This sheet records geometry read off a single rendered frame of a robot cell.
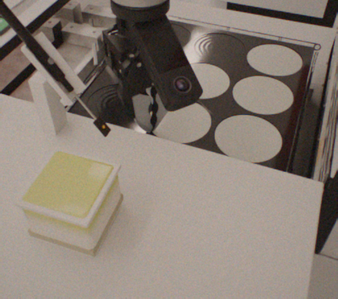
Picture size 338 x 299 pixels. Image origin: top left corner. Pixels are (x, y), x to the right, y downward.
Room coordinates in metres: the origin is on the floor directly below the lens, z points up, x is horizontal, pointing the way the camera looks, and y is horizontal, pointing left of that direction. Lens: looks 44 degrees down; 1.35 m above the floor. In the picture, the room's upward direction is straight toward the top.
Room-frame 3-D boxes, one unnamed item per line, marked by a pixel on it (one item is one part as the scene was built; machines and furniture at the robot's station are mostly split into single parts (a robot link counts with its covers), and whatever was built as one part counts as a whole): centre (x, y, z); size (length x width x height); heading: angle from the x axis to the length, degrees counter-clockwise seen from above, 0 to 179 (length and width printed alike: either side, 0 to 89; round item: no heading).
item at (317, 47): (0.74, -0.12, 0.90); 0.37 x 0.01 x 0.01; 69
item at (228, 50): (0.57, -0.06, 0.90); 0.34 x 0.34 x 0.01; 69
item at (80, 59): (0.65, 0.19, 0.87); 0.36 x 0.08 x 0.03; 159
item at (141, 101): (0.46, 0.05, 0.95); 0.06 x 0.03 x 0.09; 29
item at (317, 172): (0.51, -0.26, 0.89); 0.44 x 0.02 x 0.10; 159
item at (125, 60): (0.47, 0.04, 1.05); 0.09 x 0.08 x 0.12; 29
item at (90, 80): (0.64, 0.11, 0.90); 0.38 x 0.01 x 0.01; 159
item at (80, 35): (0.72, 0.17, 0.89); 0.08 x 0.03 x 0.03; 69
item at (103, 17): (0.80, 0.14, 0.89); 0.08 x 0.03 x 0.03; 69
